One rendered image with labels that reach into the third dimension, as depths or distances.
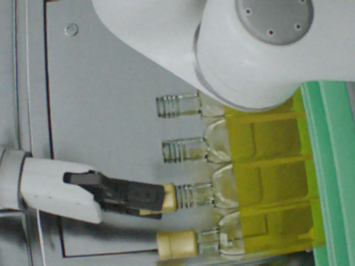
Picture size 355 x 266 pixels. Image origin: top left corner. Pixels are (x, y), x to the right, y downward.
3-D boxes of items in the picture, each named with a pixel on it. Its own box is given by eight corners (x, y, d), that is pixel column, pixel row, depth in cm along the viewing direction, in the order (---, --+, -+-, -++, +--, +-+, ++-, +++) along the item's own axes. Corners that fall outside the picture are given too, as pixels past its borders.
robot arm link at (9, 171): (6, 215, 104) (25, 218, 104) (-6, 197, 96) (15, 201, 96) (15, 161, 106) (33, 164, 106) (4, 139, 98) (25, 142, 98)
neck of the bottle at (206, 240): (213, 230, 101) (173, 235, 101) (215, 225, 98) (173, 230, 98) (215, 253, 100) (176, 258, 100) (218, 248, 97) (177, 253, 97)
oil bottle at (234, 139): (352, 116, 108) (198, 134, 107) (361, 101, 103) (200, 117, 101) (360, 156, 106) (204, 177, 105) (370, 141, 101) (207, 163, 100)
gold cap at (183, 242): (193, 242, 101) (157, 246, 101) (193, 222, 99) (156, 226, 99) (198, 262, 99) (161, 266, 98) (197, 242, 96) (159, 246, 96)
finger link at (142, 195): (104, 204, 98) (161, 213, 98) (103, 197, 95) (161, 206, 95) (108, 178, 99) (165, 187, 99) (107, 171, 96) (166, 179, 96)
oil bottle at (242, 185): (361, 156, 106) (204, 178, 104) (371, 142, 101) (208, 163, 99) (368, 196, 104) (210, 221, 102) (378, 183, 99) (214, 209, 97)
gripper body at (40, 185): (19, 217, 104) (102, 232, 104) (6, 197, 94) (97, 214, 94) (28, 163, 106) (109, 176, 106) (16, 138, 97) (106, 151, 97)
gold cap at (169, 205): (172, 187, 103) (136, 190, 102) (173, 178, 99) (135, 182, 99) (176, 215, 102) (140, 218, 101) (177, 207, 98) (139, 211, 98)
